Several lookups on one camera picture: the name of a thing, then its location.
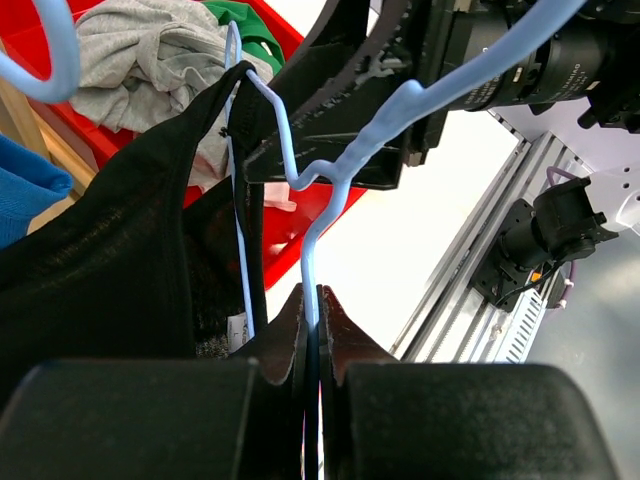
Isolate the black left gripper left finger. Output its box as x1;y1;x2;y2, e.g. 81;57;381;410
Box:
1;287;307;479

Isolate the black tank top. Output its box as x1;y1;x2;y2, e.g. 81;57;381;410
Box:
1;62;250;399

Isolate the blue tank top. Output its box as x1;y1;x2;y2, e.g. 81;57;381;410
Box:
1;135;74;249

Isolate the green tank top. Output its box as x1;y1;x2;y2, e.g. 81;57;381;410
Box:
203;1;286;75

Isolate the light blue hanger of black top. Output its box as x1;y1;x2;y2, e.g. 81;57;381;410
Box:
223;0;586;471

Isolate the red plastic bin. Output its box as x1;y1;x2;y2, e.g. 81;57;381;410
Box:
0;0;369;291

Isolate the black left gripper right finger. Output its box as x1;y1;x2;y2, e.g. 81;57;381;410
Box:
319;286;618;479

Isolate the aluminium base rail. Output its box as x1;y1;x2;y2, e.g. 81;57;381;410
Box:
390;131;583;363

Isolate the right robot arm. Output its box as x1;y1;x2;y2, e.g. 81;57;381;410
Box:
270;1;639;169

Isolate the wooden clothes rack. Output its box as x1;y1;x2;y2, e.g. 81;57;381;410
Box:
1;79;96;233

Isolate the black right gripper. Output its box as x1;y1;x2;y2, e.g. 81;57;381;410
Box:
242;1;500;190

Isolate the grey tank top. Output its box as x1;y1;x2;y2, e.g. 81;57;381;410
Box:
69;0;275;194

